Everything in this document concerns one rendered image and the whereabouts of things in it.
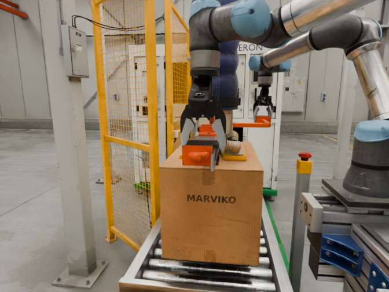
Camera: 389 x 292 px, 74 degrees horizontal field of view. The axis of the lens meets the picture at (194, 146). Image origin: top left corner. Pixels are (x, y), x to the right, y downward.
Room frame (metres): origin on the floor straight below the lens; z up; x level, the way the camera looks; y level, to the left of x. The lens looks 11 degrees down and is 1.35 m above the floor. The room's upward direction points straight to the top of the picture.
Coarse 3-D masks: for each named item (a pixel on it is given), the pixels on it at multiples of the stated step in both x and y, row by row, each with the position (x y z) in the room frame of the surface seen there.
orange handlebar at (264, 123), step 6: (264, 120) 1.39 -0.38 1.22; (234, 126) 1.26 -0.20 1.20; (240, 126) 1.25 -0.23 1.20; (246, 126) 1.25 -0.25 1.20; (252, 126) 1.25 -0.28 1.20; (258, 126) 1.24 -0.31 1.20; (264, 126) 1.24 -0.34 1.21; (270, 126) 1.25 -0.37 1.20; (204, 132) 0.90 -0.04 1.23; (210, 132) 0.89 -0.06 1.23; (192, 156) 0.59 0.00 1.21; (198, 156) 0.58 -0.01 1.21; (204, 156) 0.59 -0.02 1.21; (210, 156) 0.59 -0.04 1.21
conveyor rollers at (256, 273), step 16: (160, 240) 1.32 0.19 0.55; (160, 256) 1.21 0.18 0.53; (144, 272) 1.05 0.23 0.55; (160, 272) 1.05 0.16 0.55; (192, 272) 1.09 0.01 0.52; (208, 272) 1.08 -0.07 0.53; (224, 272) 1.07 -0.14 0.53; (240, 272) 1.07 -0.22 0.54; (256, 272) 1.06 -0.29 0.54; (240, 288) 0.97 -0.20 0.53; (256, 288) 0.97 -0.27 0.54; (272, 288) 0.96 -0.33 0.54
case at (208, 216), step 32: (224, 160) 1.06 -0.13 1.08; (256, 160) 1.05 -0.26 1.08; (160, 192) 0.97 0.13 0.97; (192, 192) 0.95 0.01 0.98; (224, 192) 0.93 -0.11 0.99; (256, 192) 0.92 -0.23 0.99; (192, 224) 0.95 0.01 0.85; (224, 224) 0.93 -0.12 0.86; (256, 224) 0.91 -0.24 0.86; (192, 256) 0.95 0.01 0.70; (224, 256) 0.93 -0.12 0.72; (256, 256) 0.91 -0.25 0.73
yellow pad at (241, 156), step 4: (232, 140) 1.29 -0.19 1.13; (236, 140) 1.29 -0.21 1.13; (224, 152) 1.13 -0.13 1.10; (228, 152) 1.11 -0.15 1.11; (240, 152) 1.11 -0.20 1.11; (244, 152) 1.13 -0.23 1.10; (224, 156) 1.06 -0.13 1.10; (228, 156) 1.06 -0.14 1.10; (232, 156) 1.06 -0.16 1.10; (236, 156) 1.06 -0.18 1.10; (240, 156) 1.06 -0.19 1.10; (244, 156) 1.05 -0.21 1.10; (240, 160) 1.05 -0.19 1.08; (244, 160) 1.05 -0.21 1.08
